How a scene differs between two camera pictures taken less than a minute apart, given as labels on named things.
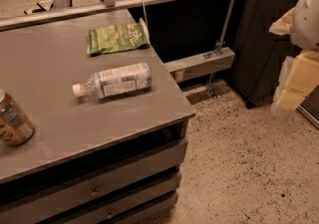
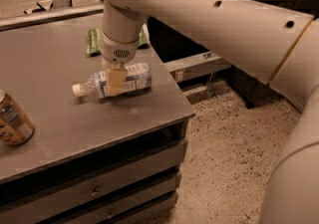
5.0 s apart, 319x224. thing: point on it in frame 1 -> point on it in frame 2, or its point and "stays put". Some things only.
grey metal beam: (202, 64) stays put
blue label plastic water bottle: (117, 81) stays put
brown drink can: (16, 127) stays put
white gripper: (306, 24) -> (117, 52)
